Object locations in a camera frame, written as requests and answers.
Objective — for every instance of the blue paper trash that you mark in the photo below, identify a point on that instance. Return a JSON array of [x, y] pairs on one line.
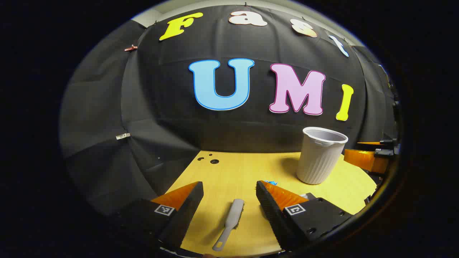
[[271, 182]]

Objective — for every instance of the white cloth clip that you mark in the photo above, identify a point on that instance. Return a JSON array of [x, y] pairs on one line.
[[123, 136]]

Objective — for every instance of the grey ribbed garbage bin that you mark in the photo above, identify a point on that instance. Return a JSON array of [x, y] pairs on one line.
[[319, 161]]

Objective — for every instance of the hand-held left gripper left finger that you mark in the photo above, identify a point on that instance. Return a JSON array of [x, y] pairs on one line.
[[186, 215]]

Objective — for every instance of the red cloth clip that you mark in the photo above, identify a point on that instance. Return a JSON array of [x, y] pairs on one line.
[[131, 48]]

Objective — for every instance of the wooden desktop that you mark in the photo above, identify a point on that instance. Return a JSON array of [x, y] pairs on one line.
[[229, 175]]

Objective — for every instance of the small grey broom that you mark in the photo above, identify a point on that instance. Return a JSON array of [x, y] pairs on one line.
[[235, 213]]

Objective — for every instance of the black backdrop cloth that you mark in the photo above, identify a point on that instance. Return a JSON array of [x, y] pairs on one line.
[[172, 118]]

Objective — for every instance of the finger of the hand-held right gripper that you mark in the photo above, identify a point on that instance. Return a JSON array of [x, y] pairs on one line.
[[387, 147], [365, 160]]

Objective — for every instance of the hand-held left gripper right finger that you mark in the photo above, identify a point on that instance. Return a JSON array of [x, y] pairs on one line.
[[272, 218]]

